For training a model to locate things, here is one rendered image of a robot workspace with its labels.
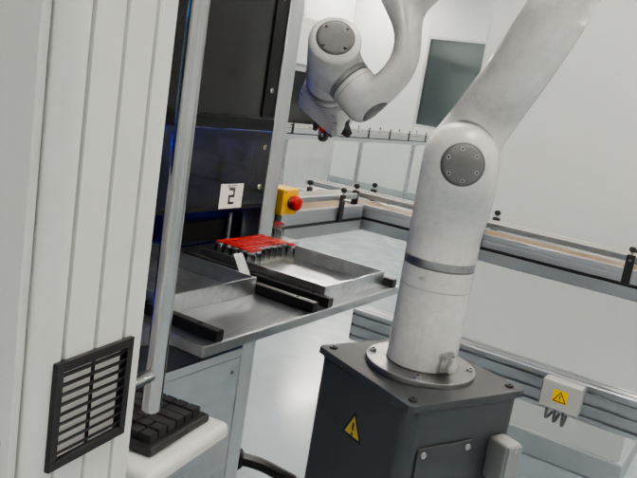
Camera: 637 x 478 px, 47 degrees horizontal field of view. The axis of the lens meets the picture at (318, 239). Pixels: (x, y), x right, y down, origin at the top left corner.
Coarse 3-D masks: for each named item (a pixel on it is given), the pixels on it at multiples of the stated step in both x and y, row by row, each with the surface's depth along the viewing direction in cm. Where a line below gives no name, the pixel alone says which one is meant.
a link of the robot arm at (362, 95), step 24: (384, 0) 115; (408, 0) 113; (432, 0) 115; (408, 24) 113; (408, 48) 113; (360, 72) 116; (384, 72) 114; (408, 72) 115; (336, 96) 118; (360, 96) 115; (384, 96) 115; (360, 120) 118
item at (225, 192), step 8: (224, 184) 173; (232, 184) 176; (240, 184) 178; (224, 192) 174; (232, 192) 176; (240, 192) 179; (224, 200) 174; (232, 200) 177; (240, 200) 180; (224, 208) 175
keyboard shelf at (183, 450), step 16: (192, 432) 103; (208, 432) 104; (224, 432) 107; (176, 448) 98; (192, 448) 100; (208, 448) 103; (128, 464) 92; (144, 464) 93; (160, 464) 94; (176, 464) 96
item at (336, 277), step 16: (208, 256) 165; (224, 256) 162; (304, 256) 182; (320, 256) 179; (272, 272) 156; (288, 272) 168; (304, 272) 171; (320, 272) 173; (336, 272) 175; (352, 272) 175; (368, 272) 172; (384, 272) 170; (320, 288) 149; (336, 288) 152; (352, 288) 159; (368, 288) 165
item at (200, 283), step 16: (192, 256) 156; (192, 272) 156; (208, 272) 154; (224, 272) 152; (240, 272) 149; (176, 288) 143; (192, 288) 144; (208, 288) 135; (224, 288) 139; (240, 288) 144; (176, 304) 129; (192, 304) 133; (208, 304) 136
